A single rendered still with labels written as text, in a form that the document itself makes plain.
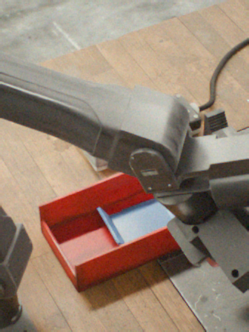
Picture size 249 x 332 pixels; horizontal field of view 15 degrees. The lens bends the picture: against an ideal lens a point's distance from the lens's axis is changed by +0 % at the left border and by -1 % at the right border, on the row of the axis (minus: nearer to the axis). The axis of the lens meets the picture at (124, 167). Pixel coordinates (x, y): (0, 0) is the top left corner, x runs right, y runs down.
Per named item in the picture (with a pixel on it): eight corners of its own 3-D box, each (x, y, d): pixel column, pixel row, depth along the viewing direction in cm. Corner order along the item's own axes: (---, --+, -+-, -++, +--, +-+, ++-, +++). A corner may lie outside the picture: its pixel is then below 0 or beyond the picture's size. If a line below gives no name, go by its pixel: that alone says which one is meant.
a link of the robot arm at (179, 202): (234, 171, 99) (208, 143, 93) (233, 221, 96) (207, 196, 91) (175, 179, 102) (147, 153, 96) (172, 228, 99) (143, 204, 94)
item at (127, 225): (97, 221, 132) (96, 207, 130) (193, 187, 137) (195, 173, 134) (117, 256, 128) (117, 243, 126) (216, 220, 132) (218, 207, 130)
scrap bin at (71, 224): (41, 232, 132) (37, 204, 127) (193, 170, 139) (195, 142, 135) (78, 293, 124) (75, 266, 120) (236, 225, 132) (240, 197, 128)
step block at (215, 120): (201, 156, 141) (204, 113, 135) (218, 150, 142) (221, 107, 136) (224, 184, 138) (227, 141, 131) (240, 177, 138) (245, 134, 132)
